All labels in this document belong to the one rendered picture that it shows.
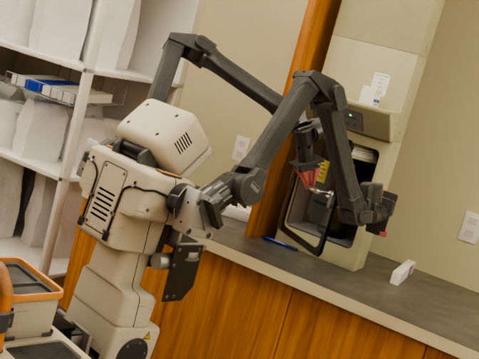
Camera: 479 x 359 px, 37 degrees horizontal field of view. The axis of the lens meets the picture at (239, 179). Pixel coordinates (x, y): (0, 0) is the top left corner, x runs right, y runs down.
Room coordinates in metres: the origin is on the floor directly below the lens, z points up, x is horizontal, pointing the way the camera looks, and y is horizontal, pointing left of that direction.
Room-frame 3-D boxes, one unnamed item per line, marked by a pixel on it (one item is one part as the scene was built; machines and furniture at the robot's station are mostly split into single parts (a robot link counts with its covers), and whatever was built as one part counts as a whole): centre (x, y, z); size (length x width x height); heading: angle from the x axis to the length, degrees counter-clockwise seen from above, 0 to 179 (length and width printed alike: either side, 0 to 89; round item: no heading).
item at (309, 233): (2.41, -0.25, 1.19); 0.30 x 0.01 x 0.40; 26
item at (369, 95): (2.41, -0.35, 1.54); 0.05 x 0.05 x 0.06; 58
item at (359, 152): (2.56, -0.39, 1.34); 0.18 x 0.18 x 0.05
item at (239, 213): (2.79, -0.05, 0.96); 0.16 x 0.12 x 0.04; 81
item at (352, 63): (2.60, -0.38, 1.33); 0.32 x 0.25 x 0.77; 62
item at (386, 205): (2.17, -0.44, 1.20); 0.07 x 0.07 x 0.10; 62
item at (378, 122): (2.43, -0.30, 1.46); 0.32 x 0.12 x 0.10; 62
